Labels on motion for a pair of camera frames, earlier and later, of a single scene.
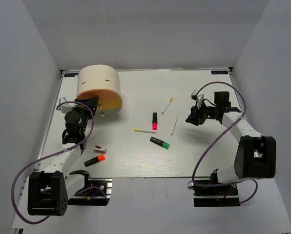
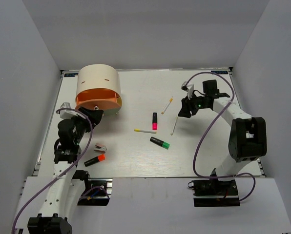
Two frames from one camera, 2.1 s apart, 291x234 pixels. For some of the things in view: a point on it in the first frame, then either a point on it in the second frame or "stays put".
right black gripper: [196, 114] to [187, 107]
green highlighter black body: [160, 143] stays put
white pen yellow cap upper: [167, 106] stays put
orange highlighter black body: [93, 161] stays put
